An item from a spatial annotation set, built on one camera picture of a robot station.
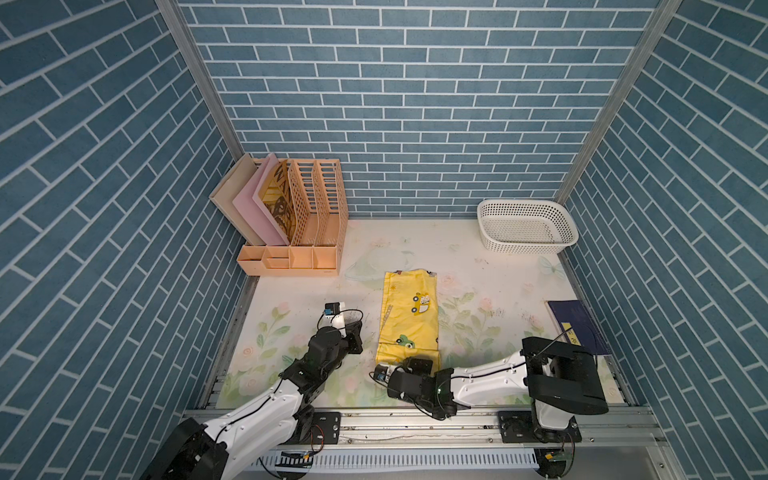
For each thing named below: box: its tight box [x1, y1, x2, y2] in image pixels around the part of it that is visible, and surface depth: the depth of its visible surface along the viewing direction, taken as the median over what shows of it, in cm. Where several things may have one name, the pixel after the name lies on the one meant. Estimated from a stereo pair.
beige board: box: [209, 153, 266, 246], surface depth 93 cm
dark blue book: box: [548, 300, 611, 354], surface depth 93 cm
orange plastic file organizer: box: [237, 159, 349, 277], surface depth 105 cm
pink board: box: [232, 153, 290, 246], surface depth 93 cm
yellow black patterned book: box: [258, 159, 297, 243], surface depth 103 cm
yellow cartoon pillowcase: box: [376, 269, 440, 374], surface depth 95 cm
